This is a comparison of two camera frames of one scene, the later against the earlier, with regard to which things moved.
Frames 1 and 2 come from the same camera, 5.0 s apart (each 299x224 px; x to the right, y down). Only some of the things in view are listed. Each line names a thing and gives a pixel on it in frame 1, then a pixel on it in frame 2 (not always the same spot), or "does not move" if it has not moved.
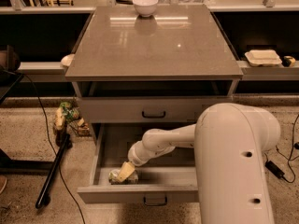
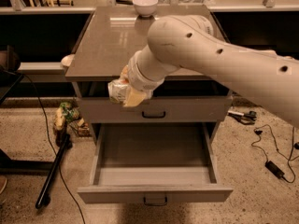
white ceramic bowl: (145, 6) does not move
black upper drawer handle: (153, 117) does not move
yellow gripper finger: (126, 170) to (135, 98)
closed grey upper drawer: (144, 110) does not move
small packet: (132, 179) to (119, 91)
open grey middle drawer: (170, 177) does not move
